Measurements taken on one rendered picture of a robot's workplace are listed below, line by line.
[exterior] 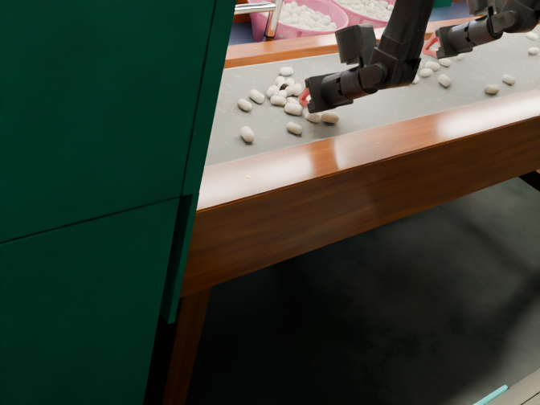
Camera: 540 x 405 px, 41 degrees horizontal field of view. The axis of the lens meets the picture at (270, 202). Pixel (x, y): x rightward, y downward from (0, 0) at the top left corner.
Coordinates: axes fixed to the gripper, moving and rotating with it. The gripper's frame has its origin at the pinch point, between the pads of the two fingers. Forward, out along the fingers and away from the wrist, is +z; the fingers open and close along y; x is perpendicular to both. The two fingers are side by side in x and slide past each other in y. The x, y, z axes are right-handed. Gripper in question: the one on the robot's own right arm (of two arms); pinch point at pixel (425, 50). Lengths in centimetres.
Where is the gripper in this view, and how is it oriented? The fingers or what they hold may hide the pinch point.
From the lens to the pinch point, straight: 174.8
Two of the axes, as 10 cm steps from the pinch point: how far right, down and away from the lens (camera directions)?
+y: -7.8, 2.3, -5.8
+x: 2.4, 9.7, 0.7
